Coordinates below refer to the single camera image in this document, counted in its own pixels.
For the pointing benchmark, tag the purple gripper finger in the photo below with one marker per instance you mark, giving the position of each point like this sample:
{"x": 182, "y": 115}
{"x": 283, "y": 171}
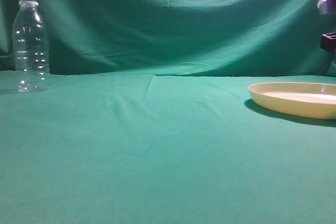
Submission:
{"x": 326, "y": 6}

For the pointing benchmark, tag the green cloth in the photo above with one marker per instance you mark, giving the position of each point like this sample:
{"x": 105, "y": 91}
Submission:
{"x": 147, "y": 118}

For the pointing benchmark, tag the cream plastic plate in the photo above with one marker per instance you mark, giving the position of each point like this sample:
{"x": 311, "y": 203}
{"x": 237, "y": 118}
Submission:
{"x": 304, "y": 99}

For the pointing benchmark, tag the clear plastic bottle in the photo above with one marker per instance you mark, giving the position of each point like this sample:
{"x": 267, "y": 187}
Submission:
{"x": 31, "y": 47}

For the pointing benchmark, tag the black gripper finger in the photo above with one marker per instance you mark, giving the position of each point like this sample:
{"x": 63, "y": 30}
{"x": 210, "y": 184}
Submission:
{"x": 328, "y": 41}

